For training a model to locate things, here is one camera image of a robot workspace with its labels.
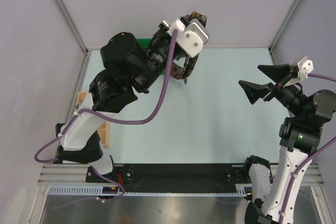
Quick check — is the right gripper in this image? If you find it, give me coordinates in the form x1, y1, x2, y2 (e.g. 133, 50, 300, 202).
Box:
239, 62, 307, 117

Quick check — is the orange grey patterned tie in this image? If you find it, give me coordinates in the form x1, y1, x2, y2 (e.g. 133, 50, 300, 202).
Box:
170, 12, 207, 84

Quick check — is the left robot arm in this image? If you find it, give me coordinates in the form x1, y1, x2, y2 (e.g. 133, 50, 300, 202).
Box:
57, 26, 182, 182

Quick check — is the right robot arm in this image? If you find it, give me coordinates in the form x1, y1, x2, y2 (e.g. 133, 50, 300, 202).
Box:
239, 61, 335, 223

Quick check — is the green plastic bin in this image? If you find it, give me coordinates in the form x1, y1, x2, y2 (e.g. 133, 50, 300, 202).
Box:
137, 38, 151, 50

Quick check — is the wooden compartment box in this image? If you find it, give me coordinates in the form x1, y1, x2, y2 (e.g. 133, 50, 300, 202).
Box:
76, 91, 110, 149

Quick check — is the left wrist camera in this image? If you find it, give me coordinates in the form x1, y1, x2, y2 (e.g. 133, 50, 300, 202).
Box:
161, 18, 209, 58

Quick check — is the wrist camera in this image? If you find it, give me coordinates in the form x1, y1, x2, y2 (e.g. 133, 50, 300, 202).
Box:
289, 56, 314, 81
161, 18, 209, 58

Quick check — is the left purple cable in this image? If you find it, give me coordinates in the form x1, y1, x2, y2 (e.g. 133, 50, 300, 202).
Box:
34, 28, 179, 205

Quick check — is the purple cable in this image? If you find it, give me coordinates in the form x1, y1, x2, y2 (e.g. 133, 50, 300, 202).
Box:
278, 73, 336, 224
34, 28, 179, 205

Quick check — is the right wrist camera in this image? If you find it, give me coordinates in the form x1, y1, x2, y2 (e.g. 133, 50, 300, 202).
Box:
289, 56, 314, 81

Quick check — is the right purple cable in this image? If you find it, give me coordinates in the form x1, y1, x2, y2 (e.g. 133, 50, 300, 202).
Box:
278, 73, 336, 224

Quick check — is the white cable duct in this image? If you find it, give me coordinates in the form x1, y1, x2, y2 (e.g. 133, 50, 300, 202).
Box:
49, 185, 252, 197

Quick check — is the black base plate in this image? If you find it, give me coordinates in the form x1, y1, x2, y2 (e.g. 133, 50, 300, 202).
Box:
86, 163, 253, 194

